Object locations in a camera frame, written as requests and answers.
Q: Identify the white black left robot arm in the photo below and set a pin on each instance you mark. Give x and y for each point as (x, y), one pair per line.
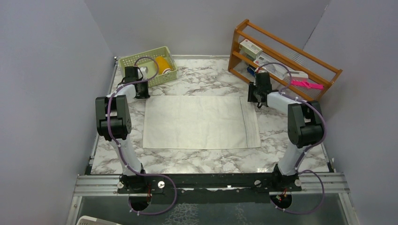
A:
(114, 123)

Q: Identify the orange wooden shelf rack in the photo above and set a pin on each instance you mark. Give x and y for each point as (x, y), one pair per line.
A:
(318, 71)

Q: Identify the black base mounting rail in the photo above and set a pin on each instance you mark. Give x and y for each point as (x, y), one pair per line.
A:
(156, 184)

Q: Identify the pink clip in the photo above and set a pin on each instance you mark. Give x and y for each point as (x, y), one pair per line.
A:
(306, 84)

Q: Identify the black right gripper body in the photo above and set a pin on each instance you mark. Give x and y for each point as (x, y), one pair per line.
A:
(253, 90)

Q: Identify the white basket at bottom edge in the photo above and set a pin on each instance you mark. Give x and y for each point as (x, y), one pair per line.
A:
(87, 220)

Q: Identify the white device on shelf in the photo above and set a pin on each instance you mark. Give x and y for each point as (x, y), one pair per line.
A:
(295, 76)

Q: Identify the light green plastic basket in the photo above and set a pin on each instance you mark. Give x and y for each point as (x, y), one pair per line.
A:
(146, 60)

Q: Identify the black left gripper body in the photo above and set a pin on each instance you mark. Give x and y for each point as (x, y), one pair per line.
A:
(144, 90)

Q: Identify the yellow brown bear towel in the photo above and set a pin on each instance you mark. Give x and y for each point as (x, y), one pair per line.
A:
(164, 66)

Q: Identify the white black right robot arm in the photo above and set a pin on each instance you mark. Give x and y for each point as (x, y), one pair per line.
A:
(305, 126)

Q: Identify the white green small box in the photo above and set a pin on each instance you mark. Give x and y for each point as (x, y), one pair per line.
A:
(249, 49)

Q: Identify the blue flat object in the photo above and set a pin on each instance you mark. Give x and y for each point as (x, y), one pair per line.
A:
(251, 70)

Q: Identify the white towel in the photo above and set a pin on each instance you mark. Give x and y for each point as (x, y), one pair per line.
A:
(200, 122)

